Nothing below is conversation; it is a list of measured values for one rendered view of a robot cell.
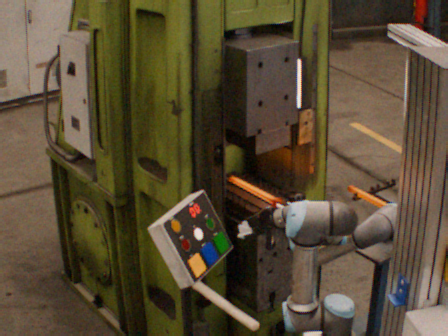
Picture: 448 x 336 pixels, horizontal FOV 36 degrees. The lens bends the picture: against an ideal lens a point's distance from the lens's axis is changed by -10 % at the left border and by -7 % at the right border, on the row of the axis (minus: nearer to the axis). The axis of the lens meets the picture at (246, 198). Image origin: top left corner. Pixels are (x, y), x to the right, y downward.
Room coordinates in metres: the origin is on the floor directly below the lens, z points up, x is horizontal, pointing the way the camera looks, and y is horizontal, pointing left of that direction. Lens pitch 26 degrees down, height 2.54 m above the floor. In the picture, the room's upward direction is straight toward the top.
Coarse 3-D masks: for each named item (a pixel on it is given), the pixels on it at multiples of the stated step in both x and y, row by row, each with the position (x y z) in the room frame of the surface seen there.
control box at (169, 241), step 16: (176, 208) 2.67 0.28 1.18; (208, 208) 2.77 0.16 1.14; (160, 224) 2.51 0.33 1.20; (192, 224) 2.64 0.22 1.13; (160, 240) 2.51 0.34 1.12; (176, 240) 2.52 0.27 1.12; (192, 240) 2.58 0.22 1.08; (208, 240) 2.65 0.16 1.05; (176, 256) 2.48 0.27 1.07; (192, 256) 2.53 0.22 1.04; (176, 272) 2.48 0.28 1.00; (192, 272) 2.48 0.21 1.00
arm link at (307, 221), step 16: (304, 208) 2.13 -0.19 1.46; (320, 208) 2.13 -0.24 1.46; (288, 224) 2.14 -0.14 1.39; (304, 224) 2.10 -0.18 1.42; (320, 224) 2.10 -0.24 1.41; (304, 240) 2.10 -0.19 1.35; (320, 240) 2.12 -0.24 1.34; (304, 256) 2.13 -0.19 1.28; (304, 272) 2.13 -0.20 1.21; (304, 288) 2.14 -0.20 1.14; (288, 304) 2.17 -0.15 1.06; (304, 304) 2.14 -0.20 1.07; (288, 320) 2.14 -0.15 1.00; (304, 320) 2.13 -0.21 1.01; (320, 320) 2.14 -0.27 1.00
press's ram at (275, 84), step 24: (240, 48) 3.03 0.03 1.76; (264, 48) 3.05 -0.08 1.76; (288, 48) 3.13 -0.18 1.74; (240, 72) 3.02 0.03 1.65; (264, 72) 3.05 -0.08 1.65; (288, 72) 3.13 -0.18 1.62; (240, 96) 3.02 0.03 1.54; (264, 96) 3.05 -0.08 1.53; (288, 96) 3.14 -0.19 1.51; (240, 120) 3.02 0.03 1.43; (264, 120) 3.05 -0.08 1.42; (288, 120) 3.14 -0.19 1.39
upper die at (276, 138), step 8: (280, 128) 3.11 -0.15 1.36; (288, 128) 3.14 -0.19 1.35; (232, 136) 3.15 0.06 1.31; (240, 136) 3.10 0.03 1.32; (256, 136) 3.02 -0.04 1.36; (264, 136) 3.05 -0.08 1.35; (272, 136) 3.08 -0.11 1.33; (280, 136) 3.11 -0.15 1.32; (288, 136) 3.14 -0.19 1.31; (240, 144) 3.10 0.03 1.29; (248, 144) 3.06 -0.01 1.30; (256, 144) 3.02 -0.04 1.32; (264, 144) 3.05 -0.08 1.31; (272, 144) 3.08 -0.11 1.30; (280, 144) 3.11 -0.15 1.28; (288, 144) 3.14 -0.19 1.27; (256, 152) 3.02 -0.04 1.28
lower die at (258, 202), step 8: (232, 176) 3.38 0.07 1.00; (240, 176) 3.40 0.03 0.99; (232, 184) 3.31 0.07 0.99; (256, 184) 3.31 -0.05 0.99; (240, 192) 3.22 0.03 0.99; (248, 192) 3.21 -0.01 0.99; (264, 192) 3.22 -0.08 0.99; (272, 192) 3.22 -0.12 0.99; (240, 200) 3.15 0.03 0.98; (248, 200) 3.13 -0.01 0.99; (256, 200) 3.13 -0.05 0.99; (264, 200) 3.12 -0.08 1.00; (240, 208) 3.10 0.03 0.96; (248, 208) 3.07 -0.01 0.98; (256, 208) 3.07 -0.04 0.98; (264, 208) 3.05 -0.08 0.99; (248, 216) 3.06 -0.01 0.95
